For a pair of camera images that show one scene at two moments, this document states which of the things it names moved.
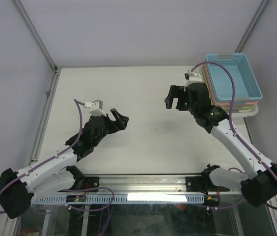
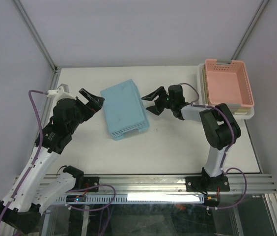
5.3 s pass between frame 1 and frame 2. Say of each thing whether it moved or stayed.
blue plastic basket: moved
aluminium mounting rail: stayed
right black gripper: moved
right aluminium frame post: stayed
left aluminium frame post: stayed
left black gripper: moved
